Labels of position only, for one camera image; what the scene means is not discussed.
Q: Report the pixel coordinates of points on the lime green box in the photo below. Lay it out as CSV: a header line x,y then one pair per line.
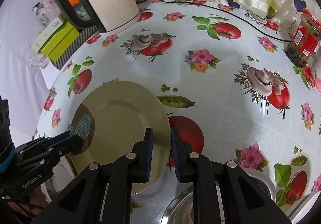
x,y
59,41

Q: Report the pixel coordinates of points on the white yogurt tub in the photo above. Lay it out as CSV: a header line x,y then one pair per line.
x,y
315,63

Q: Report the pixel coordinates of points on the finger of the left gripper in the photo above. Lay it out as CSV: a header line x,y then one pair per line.
x,y
65,143

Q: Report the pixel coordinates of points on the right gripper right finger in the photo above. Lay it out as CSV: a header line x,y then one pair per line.
x,y
180,151

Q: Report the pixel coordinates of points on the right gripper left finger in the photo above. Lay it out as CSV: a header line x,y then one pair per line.
x,y
143,150

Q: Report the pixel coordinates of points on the red label sauce jar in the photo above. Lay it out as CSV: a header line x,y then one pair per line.
x,y
305,40

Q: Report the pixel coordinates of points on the glass jar black lid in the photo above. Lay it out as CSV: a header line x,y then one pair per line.
x,y
43,14

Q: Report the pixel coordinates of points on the person's left hand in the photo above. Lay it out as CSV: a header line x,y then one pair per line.
x,y
34,203

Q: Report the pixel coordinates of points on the large beige plate front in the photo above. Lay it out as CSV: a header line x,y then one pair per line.
x,y
114,117

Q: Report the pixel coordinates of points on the floral vinyl tablecloth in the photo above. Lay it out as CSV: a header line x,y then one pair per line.
x,y
226,85

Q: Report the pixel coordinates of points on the white bowl blue stripes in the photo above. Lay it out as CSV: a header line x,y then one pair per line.
x,y
299,209

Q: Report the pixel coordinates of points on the chevron patterned tray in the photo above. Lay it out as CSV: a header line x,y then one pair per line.
x,y
74,46

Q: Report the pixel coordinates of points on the white green slim box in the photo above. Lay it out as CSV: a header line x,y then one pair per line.
x,y
45,35

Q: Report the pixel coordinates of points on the clear glass mug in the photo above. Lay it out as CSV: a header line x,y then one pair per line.
x,y
37,59

